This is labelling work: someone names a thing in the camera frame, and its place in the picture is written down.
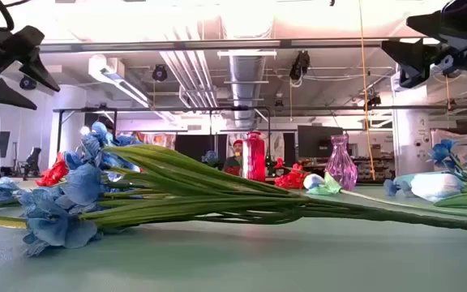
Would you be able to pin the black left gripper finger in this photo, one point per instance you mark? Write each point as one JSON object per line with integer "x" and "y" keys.
{"x": 32, "y": 44}
{"x": 2, "y": 93}

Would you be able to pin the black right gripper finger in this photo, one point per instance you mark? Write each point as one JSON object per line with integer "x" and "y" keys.
{"x": 414, "y": 57}
{"x": 444, "y": 25}

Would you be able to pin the red artificial flower bunch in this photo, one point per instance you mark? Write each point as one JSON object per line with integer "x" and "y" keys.
{"x": 292, "y": 180}
{"x": 53, "y": 174}

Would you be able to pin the white artificial tulip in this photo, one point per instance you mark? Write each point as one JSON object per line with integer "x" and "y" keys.
{"x": 312, "y": 180}
{"x": 436, "y": 186}

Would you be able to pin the purple glass vase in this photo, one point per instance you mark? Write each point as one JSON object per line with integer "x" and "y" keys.
{"x": 341, "y": 166}

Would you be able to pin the red glass vase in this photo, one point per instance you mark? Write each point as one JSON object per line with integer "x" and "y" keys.
{"x": 254, "y": 158}

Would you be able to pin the black office chair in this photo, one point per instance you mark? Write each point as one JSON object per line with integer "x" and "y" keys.
{"x": 34, "y": 160}

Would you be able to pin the white round column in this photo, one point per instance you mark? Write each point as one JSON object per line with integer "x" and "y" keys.
{"x": 414, "y": 134}

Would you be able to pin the white ceiling light fixture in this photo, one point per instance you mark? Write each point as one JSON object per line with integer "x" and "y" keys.
{"x": 108, "y": 71}

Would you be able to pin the white draped cloth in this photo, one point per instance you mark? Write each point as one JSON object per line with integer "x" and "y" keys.
{"x": 460, "y": 140}

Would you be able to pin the horizontal metal rig bar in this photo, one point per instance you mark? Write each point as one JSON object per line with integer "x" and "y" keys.
{"x": 176, "y": 45}

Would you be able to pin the floral patterned curtain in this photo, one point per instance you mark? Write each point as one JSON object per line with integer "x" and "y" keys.
{"x": 160, "y": 140}

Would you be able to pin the person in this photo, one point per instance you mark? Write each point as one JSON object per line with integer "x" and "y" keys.
{"x": 233, "y": 166}

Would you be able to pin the green table mat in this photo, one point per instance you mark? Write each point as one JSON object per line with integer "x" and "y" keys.
{"x": 233, "y": 259}

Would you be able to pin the black hanging camera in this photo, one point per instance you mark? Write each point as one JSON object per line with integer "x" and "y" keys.
{"x": 159, "y": 74}
{"x": 300, "y": 65}
{"x": 27, "y": 83}

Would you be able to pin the black metal station frame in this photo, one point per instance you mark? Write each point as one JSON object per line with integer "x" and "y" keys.
{"x": 176, "y": 109}

